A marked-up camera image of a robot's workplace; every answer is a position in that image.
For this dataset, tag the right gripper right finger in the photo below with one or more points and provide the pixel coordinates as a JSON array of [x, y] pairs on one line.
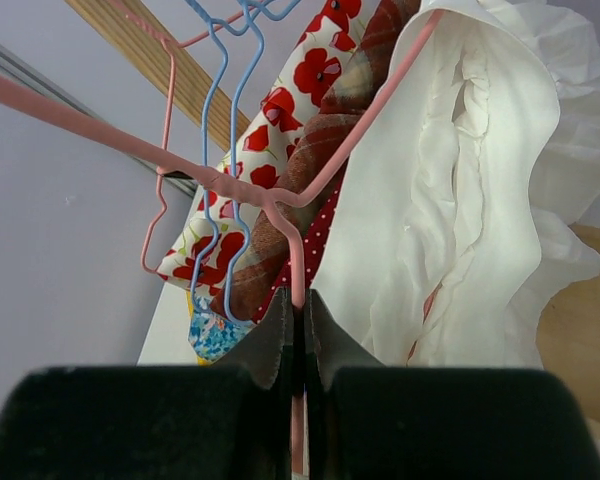
[[371, 421]]

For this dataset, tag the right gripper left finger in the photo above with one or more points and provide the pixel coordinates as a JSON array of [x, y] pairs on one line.
[[229, 420]]

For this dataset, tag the blue floral skirt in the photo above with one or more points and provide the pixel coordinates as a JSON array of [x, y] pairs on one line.
[[212, 337]]

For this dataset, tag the white red poppy skirt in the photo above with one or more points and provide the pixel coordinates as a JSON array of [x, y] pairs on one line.
[[263, 150]]

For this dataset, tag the red white polka-dot skirt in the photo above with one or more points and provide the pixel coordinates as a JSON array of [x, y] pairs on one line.
[[314, 243]]

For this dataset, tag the white ruffled skirt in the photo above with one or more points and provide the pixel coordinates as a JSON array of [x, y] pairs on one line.
[[453, 226]]

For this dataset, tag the red beige plaid skirt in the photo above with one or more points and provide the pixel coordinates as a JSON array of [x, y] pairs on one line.
[[341, 107]]

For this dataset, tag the blue wire hanger plaid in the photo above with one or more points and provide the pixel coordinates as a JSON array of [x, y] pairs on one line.
[[249, 11]]

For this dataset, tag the pink wire hanger white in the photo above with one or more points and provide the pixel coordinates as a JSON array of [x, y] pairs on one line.
[[40, 107]]

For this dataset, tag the wooden clothes rack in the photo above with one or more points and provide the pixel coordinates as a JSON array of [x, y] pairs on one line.
[[569, 330]]

